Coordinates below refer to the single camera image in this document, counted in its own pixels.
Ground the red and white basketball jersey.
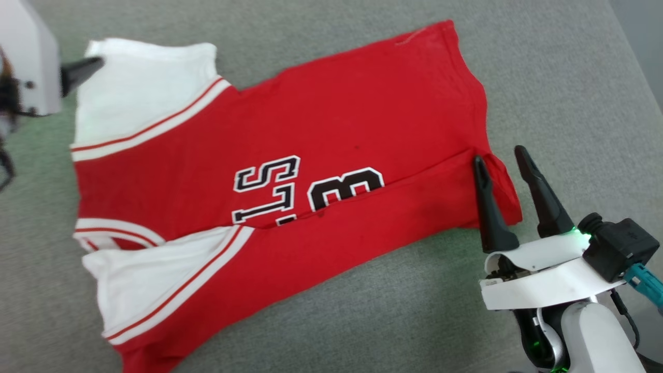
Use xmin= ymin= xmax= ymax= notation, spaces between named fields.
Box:
xmin=70 ymin=20 xmax=523 ymax=373

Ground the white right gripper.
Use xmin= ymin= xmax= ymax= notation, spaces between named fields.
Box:
xmin=474 ymin=145 xmax=626 ymax=311

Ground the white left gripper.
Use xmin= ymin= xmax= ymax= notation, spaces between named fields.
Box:
xmin=0 ymin=0 xmax=104 ymax=118

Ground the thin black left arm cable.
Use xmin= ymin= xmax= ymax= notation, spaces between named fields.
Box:
xmin=0 ymin=47 xmax=17 ymax=192

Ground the right camera cable teal plug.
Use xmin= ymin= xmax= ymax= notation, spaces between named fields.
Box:
xmin=624 ymin=263 xmax=663 ymax=314

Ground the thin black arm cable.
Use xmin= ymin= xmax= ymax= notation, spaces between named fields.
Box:
xmin=0 ymin=47 xmax=17 ymax=192
xmin=610 ymin=290 xmax=642 ymax=352

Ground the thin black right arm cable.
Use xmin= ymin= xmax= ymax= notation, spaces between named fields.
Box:
xmin=610 ymin=290 xmax=642 ymax=352

